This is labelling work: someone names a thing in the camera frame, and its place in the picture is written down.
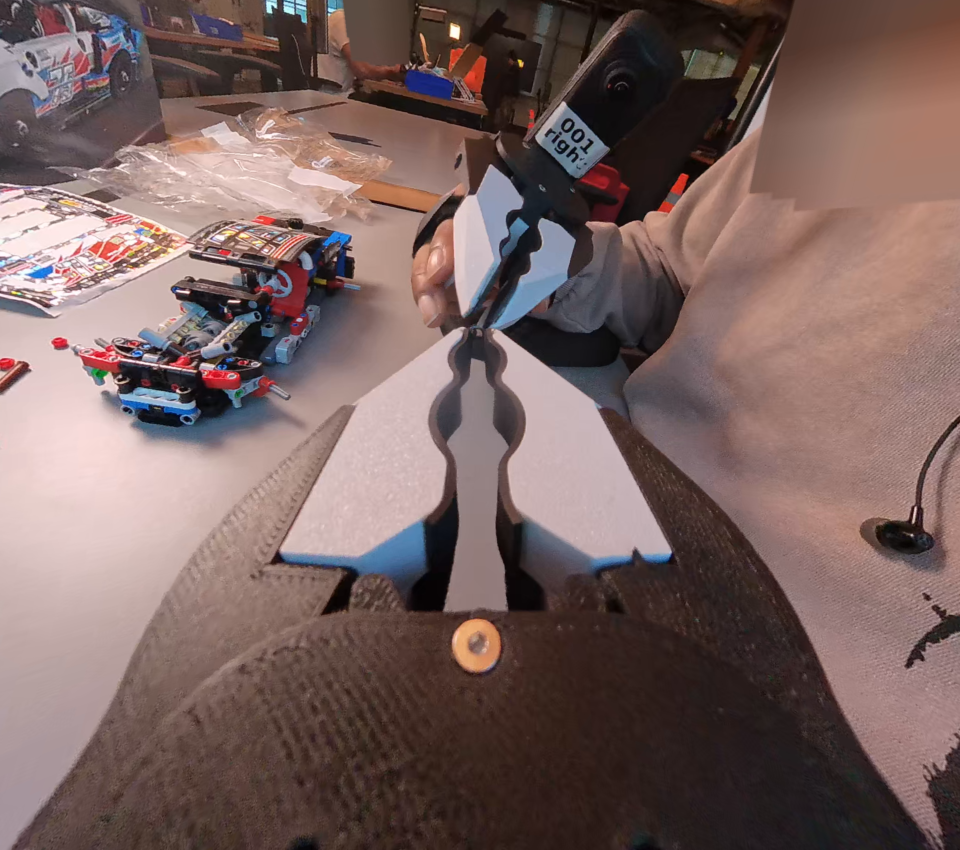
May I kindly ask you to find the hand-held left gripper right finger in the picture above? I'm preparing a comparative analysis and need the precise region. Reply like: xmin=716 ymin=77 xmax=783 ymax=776
xmin=482 ymin=329 xmax=674 ymax=609

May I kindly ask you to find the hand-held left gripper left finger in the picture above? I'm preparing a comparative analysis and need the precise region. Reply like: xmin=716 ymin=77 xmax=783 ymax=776
xmin=278 ymin=327 xmax=474 ymax=609

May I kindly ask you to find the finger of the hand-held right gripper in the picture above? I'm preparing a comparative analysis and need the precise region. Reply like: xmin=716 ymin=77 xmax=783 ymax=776
xmin=487 ymin=216 xmax=580 ymax=332
xmin=452 ymin=162 xmax=526 ymax=319

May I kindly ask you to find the person's right forearm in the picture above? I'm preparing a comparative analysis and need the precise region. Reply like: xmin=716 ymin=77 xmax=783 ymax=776
xmin=528 ymin=219 xmax=693 ymax=354

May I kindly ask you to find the partly built lego truck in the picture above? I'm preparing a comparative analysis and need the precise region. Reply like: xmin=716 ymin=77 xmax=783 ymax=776
xmin=75 ymin=214 xmax=363 ymax=427

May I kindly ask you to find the black lego set box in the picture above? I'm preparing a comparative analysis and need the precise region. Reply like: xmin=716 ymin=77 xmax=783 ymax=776
xmin=0 ymin=0 xmax=166 ymax=170

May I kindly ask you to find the person's right hand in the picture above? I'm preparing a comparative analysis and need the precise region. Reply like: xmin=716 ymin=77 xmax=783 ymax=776
xmin=411 ymin=219 xmax=472 ymax=330

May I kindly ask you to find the black partition screen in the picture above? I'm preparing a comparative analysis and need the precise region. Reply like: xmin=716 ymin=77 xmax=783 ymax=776
xmin=622 ymin=74 xmax=740 ymax=221

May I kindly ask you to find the red plastic chair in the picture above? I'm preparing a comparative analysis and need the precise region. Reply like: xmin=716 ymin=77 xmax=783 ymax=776
xmin=581 ymin=164 xmax=631 ymax=225

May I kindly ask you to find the grey wood-edged table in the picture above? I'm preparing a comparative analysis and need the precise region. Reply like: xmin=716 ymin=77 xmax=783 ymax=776
xmin=161 ymin=89 xmax=496 ymax=214

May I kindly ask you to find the blue plastic bin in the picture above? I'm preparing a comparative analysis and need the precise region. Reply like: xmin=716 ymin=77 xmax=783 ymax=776
xmin=405 ymin=69 xmax=459 ymax=101

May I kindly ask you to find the person's beige hoodie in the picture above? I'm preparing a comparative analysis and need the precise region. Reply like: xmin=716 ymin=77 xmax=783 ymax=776
xmin=624 ymin=134 xmax=960 ymax=850

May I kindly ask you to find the clear plastic bag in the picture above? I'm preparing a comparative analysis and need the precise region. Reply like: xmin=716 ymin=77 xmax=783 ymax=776
xmin=56 ymin=106 xmax=393 ymax=225

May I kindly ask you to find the wooden workbench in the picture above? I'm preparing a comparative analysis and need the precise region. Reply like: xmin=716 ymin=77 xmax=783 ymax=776
xmin=142 ymin=24 xmax=283 ymax=97

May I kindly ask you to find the holographic sticker sheet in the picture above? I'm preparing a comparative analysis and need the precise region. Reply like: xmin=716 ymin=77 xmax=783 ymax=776
xmin=0 ymin=184 xmax=190 ymax=319

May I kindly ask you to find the black wired earbud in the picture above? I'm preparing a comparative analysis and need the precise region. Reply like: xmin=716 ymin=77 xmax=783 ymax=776
xmin=873 ymin=415 xmax=960 ymax=555

